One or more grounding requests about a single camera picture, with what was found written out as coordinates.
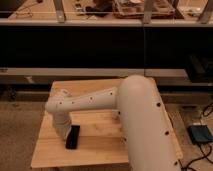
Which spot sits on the black rectangular eraser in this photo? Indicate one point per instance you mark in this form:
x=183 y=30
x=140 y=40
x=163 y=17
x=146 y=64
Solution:
x=72 y=138

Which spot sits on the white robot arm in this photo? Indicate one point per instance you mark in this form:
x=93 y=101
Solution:
x=142 y=115

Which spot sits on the cluttered tray on shelf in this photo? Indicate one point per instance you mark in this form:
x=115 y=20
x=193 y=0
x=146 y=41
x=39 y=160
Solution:
x=135 y=9

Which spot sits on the dark blue box on floor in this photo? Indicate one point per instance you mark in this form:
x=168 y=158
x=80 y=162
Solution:
x=200 y=134

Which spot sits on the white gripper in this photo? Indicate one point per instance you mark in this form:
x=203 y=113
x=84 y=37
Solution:
x=62 y=124

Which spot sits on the black object on shelf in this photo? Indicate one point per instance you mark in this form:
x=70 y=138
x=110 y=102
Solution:
x=100 y=10

